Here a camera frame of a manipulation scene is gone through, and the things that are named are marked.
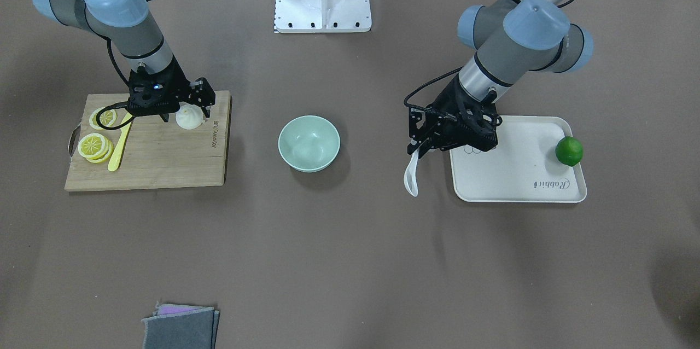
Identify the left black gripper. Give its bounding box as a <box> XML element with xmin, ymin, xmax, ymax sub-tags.
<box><xmin>407</xmin><ymin>75</ymin><xmax>500</xmax><ymax>155</ymax></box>

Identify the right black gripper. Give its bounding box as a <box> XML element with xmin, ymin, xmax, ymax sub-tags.
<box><xmin>127</xmin><ymin>58</ymin><xmax>217</xmax><ymax>119</ymax></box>

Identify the white plastic spoon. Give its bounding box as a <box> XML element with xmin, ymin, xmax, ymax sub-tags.
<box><xmin>404</xmin><ymin>149</ymin><xmax>418</xmax><ymax>197</ymax></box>

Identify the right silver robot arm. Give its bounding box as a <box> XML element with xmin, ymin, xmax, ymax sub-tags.
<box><xmin>32</xmin><ymin>0</ymin><xmax>215</xmax><ymax>121</ymax></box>

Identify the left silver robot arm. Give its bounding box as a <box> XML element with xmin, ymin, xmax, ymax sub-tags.
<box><xmin>404</xmin><ymin>0</ymin><xmax>593</xmax><ymax>159</ymax></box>

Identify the mint green bowl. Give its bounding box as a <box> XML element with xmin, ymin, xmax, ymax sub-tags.
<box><xmin>278</xmin><ymin>115</ymin><xmax>341</xmax><ymax>173</ymax></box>

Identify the bamboo cutting board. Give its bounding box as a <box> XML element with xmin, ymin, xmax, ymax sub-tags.
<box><xmin>65</xmin><ymin>90</ymin><xmax>231</xmax><ymax>192</ymax></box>

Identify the cream rabbit print tray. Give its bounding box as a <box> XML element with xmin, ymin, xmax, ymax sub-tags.
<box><xmin>450</xmin><ymin>115</ymin><xmax>587</xmax><ymax>203</ymax></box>

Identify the yellow plastic knife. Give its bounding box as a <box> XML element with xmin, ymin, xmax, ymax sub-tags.
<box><xmin>108</xmin><ymin>113</ymin><xmax>133</xmax><ymax>172</ymax></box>

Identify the upper lemon slice stack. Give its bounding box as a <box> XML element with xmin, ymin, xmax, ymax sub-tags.
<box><xmin>77</xmin><ymin>132</ymin><xmax>114</xmax><ymax>164</ymax></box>

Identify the green lime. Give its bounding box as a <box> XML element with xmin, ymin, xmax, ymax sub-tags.
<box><xmin>555</xmin><ymin>136</ymin><xmax>584</xmax><ymax>167</ymax></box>

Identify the folded grey cloth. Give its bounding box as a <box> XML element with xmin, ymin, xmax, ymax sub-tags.
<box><xmin>142</xmin><ymin>303</ymin><xmax>220</xmax><ymax>348</ymax></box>

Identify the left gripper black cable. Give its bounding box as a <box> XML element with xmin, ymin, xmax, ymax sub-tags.
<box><xmin>404</xmin><ymin>67</ymin><xmax>463</xmax><ymax>120</ymax></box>

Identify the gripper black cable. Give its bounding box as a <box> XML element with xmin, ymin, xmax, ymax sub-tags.
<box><xmin>404</xmin><ymin>67</ymin><xmax>463</xmax><ymax>120</ymax></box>
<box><xmin>95</xmin><ymin>40</ymin><xmax>137</xmax><ymax>131</ymax></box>

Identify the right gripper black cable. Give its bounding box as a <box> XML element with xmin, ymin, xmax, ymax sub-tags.
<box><xmin>95</xmin><ymin>40</ymin><xmax>137</xmax><ymax>131</ymax></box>

